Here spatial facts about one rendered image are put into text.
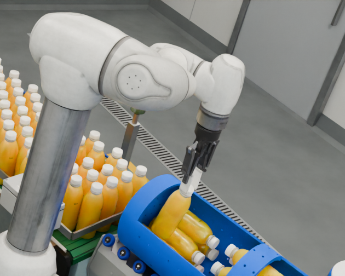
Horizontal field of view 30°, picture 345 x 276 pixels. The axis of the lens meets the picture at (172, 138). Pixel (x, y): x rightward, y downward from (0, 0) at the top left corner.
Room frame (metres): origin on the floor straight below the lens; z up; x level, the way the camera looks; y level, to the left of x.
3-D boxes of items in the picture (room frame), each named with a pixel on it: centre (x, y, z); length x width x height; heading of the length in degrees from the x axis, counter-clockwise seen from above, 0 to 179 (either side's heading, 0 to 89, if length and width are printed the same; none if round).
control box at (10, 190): (1.68, 0.37, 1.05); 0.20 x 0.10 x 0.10; 57
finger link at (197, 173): (1.68, -0.10, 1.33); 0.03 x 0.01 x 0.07; 57
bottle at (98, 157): (2.06, 0.25, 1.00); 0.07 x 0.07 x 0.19
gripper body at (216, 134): (1.66, -0.09, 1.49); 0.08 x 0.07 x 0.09; 147
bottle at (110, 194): (1.86, 0.15, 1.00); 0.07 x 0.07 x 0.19
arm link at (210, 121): (1.66, -0.09, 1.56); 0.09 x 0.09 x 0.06
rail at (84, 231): (1.85, 0.11, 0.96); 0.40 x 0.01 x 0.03; 147
